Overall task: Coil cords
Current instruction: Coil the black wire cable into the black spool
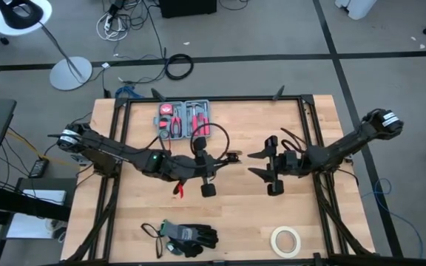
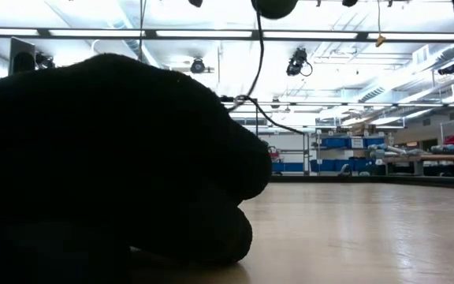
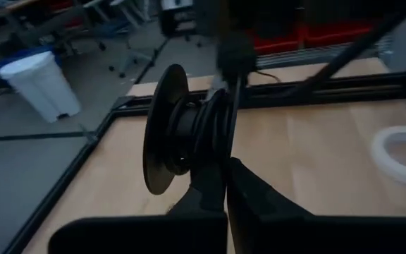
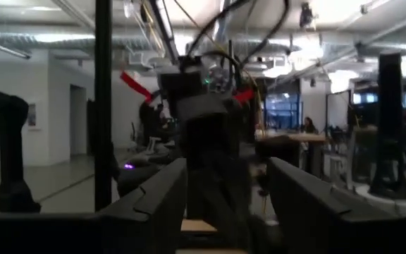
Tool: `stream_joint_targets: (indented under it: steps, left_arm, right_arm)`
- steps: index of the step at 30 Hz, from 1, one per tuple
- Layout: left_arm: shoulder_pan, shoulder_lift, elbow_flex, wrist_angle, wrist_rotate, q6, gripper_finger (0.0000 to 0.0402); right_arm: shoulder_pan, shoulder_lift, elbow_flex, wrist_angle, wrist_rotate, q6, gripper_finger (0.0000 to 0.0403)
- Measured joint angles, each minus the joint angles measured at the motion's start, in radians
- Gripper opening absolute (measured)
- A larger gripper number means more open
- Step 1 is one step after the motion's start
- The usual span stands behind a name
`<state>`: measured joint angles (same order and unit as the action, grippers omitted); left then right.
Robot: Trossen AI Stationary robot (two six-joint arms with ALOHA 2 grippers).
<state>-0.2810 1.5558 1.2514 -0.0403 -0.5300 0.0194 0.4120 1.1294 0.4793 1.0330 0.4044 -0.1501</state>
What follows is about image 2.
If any grey rectangular box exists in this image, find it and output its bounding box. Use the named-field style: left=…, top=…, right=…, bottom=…
left=8, top=36, right=37, bottom=76

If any round black ceiling camera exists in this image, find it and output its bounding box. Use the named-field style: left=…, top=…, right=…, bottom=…
left=189, top=57, right=215, bottom=75

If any blue storage bin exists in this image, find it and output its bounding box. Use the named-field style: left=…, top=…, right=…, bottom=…
left=363, top=136, right=386, bottom=148
left=309, top=157, right=374, bottom=173
left=321, top=136, right=351, bottom=149
left=271, top=162, right=305, bottom=172

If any dark brown cord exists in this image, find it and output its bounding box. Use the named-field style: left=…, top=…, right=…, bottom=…
left=226, top=9, right=307, bottom=136

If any metal shelving rack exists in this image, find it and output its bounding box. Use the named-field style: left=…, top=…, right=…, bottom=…
left=314, top=128, right=389, bottom=175

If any wooden workbench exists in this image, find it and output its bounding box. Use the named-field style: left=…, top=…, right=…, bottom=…
left=383, top=154, right=454, bottom=177

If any yellow hanging tag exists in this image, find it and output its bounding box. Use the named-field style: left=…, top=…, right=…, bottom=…
left=374, top=0, right=388, bottom=48

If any black overhead camera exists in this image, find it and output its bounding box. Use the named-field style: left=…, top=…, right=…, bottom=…
left=285, top=47, right=314, bottom=78

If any grey and black work glove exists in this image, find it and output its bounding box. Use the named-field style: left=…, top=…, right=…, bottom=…
left=0, top=53, right=274, bottom=222

